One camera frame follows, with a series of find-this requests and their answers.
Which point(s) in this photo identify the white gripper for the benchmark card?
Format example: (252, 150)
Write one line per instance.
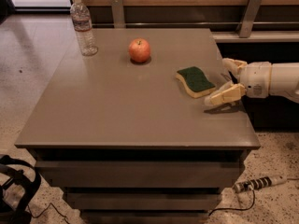
(257, 78)

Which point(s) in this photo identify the green and yellow sponge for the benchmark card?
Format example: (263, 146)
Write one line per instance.
(195, 82)

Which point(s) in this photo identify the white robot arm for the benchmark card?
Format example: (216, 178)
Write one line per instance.
(284, 81)

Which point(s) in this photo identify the red apple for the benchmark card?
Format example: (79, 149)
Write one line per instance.
(139, 50)

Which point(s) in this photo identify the white power strip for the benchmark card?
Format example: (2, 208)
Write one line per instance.
(259, 183)

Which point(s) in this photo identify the grey drawer cabinet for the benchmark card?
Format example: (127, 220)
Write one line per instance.
(124, 140)

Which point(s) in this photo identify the clear plastic water bottle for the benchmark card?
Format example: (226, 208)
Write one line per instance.
(82, 23)

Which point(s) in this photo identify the right metal bracket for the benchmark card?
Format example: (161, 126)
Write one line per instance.
(248, 19)

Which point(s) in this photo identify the metal bracket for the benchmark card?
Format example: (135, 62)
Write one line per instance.
(118, 13)
(248, 19)

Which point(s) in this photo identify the left metal bracket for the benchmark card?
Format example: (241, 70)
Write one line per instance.
(118, 13)

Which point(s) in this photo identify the black bag with straps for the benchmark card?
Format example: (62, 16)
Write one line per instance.
(17, 191)

